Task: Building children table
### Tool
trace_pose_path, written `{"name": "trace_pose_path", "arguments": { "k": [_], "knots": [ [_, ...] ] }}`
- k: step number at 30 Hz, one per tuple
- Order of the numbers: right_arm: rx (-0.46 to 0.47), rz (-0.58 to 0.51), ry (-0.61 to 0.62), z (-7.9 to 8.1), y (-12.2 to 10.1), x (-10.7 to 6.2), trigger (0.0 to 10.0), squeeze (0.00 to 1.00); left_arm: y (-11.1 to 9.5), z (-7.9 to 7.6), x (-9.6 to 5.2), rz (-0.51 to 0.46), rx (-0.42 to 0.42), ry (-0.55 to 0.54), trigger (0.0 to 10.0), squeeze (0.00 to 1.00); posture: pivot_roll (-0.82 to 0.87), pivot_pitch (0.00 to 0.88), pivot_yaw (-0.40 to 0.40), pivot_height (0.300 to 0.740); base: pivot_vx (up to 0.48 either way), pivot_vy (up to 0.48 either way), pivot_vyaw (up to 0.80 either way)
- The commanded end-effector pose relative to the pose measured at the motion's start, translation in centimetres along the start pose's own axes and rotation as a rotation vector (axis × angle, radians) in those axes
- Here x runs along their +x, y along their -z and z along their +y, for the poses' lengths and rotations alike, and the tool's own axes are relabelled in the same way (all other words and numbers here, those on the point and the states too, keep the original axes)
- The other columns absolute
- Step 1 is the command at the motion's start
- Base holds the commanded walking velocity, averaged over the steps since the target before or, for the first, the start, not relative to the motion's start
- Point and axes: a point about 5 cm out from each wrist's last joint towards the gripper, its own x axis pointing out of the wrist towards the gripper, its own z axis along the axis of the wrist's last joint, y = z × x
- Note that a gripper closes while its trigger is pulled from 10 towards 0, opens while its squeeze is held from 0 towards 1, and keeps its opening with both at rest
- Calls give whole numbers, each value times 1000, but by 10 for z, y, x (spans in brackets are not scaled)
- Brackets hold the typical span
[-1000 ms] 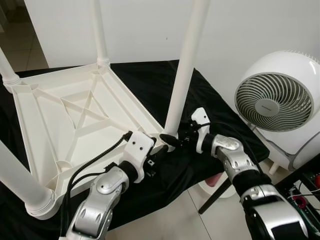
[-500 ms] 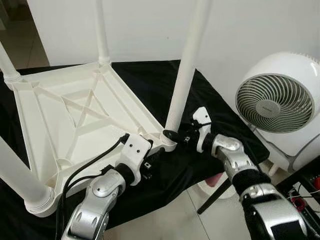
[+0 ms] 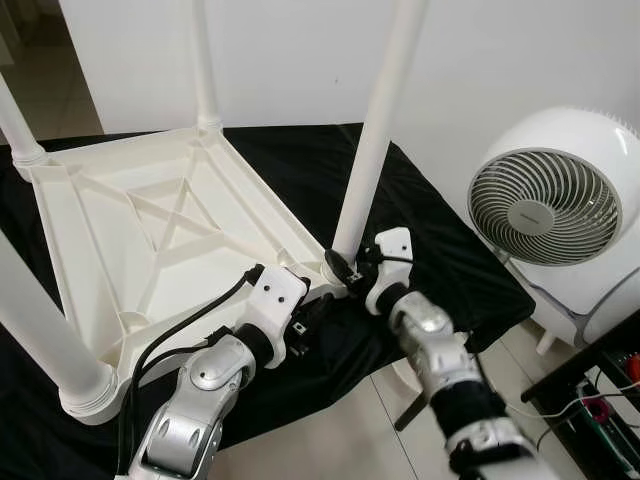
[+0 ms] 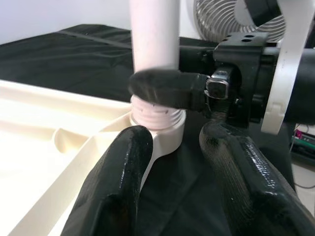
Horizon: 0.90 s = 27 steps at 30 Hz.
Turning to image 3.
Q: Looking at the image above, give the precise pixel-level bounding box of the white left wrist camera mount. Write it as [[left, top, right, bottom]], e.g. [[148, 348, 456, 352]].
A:
[[238, 265, 309, 346]]

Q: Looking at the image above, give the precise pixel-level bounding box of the white rounded plastic appliance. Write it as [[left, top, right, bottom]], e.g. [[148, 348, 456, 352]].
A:
[[505, 235, 640, 356]]

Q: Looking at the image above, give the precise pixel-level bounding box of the white plastic children table top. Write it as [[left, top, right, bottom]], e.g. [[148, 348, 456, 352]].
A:
[[20, 122, 351, 421]]

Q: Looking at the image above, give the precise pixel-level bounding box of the white round floor fan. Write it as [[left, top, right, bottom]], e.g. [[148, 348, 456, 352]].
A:
[[467, 105, 640, 269]]

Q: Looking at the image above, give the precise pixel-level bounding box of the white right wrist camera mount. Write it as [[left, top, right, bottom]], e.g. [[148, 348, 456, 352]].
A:
[[362, 227, 416, 316]]

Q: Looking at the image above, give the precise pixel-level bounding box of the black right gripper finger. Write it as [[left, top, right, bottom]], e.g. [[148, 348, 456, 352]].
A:
[[322, 248, 361, 291]]

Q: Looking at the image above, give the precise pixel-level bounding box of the black left gripper power cable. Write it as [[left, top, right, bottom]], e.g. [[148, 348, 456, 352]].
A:
[[125, 330, 226, 471]]

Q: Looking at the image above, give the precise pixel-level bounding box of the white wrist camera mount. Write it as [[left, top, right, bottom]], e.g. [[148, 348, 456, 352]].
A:
[[362, 227, 416, 316], [238, 265, 309, 346]]

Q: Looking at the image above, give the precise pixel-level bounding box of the black metal table frame bar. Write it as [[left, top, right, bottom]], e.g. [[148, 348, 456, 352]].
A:
[[395, 385, 433, 433]]

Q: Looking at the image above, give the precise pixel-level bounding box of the black tablecloth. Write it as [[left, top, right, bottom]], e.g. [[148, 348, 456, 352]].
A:
[[0, 123, 536, 480]]

